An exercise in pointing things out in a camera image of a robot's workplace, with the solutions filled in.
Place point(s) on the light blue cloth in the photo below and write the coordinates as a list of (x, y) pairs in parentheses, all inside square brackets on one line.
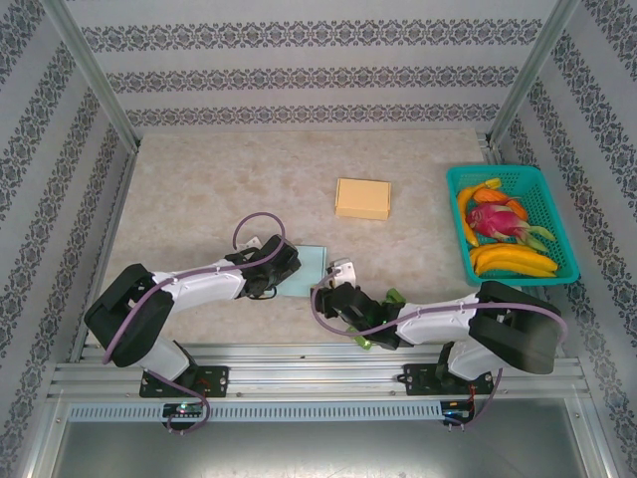
[(308, 269)]

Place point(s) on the orange paper box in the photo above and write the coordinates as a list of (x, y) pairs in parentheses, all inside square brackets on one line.
[(363, 199)]

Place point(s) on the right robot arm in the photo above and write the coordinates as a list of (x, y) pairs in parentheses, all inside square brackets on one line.
[(433, 323)]

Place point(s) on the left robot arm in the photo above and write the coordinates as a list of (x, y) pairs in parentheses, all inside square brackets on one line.
[(199, 289)]

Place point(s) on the small curved yellow banana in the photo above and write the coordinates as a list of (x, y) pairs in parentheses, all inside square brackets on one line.
[(464, 199)]

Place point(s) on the large yellow banana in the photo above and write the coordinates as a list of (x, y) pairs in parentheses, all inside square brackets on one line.
[(512, 254), (507, 269)]

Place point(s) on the pink dragon fruit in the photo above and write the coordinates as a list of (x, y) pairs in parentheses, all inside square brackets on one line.
[(492, 219)]

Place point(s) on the orange carrot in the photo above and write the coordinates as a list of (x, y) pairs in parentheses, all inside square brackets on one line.
[(490, 195)]

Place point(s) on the small yellow corn piece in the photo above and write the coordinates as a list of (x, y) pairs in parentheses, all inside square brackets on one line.
[(492, 182)]

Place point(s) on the teal plastic basket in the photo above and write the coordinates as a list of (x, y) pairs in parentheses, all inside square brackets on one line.
[(537, 189)]

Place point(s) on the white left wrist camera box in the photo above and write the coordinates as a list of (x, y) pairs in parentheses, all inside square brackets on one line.
[(251, 244)]

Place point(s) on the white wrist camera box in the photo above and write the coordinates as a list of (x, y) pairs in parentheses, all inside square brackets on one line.
[(251, 244), (346, 271)]

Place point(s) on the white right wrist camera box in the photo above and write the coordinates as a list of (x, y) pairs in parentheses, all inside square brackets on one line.
[(346, 271)]

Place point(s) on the aluminium mounting rail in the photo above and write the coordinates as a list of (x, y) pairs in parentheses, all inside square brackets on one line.
[(318, 373)]

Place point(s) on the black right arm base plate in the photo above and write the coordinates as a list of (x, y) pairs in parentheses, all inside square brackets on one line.
[(420, 381)]

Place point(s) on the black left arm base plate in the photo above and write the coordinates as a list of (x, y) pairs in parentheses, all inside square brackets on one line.
[(214, 381)]

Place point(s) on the aluminium frame post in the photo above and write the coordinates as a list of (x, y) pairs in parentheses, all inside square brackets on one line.
[(532, 74), (94, 74)]

